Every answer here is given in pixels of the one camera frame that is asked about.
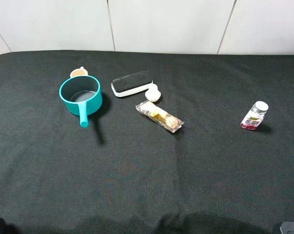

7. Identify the small clear candy bottle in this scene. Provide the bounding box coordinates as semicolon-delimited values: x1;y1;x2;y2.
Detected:
240;101;269;130

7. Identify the grey robot base right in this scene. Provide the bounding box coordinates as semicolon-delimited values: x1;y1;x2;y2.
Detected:
273;222;294;234

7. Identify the white gourd-shaped object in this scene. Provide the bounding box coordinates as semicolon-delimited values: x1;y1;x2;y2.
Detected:
145;84;161;102

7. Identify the clear wrapped snack packet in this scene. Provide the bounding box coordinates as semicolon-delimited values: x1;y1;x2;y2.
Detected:
135;100;184;133

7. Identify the black and white eraser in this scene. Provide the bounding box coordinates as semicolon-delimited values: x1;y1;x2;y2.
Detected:
111;71;154;98

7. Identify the black tablecloth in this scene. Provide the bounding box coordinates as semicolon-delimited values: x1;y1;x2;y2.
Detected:
0;51;294;234

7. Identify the small beige cup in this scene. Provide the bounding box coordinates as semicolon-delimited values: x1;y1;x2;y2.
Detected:
70;67;88;78

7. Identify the teal saucepan with handle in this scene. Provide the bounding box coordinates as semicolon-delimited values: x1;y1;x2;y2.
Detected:
59;75;103;128

